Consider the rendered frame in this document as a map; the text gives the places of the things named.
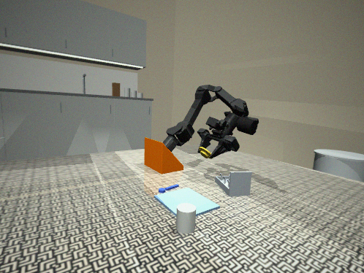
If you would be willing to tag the white cylinder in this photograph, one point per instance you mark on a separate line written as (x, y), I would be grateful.
(185, 218)

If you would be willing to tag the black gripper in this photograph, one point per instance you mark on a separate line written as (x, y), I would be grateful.
(226, 142)

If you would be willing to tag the yellow plate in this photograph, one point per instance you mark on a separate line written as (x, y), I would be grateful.
(205, 153)

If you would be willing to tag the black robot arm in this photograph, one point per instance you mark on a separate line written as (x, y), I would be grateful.
(238, 118)

